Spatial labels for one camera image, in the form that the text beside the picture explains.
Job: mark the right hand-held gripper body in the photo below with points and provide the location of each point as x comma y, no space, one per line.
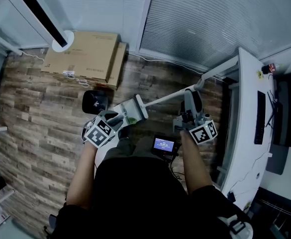
200,131

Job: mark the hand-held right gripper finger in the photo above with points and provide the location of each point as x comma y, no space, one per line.
197,104
187,101

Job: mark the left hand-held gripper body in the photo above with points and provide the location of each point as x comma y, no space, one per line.
98,133

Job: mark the person's left forearm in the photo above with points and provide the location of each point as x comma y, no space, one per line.
84,175

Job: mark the person's right forearm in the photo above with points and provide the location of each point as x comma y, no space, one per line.
195,163

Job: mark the black small waste bin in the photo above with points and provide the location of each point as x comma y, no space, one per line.
94,102

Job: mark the small black device blue screen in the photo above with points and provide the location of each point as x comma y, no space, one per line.
164,144

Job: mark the narrow flat cardboard box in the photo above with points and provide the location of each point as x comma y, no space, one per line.
116,66

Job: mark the white power strip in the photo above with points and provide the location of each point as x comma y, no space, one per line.
68,73

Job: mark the black keyboard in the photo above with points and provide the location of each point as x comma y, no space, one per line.
260,117

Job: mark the large flat cardboard box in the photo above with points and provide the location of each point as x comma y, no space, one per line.
83,53

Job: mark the small yellow wrapper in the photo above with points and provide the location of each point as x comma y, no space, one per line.
259,74

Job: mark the person's dark clothed body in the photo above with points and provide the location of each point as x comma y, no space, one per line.
140,198

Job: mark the white window blinds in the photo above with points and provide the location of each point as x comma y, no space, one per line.
210,21

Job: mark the black tower fan white base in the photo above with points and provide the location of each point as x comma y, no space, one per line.
39,11

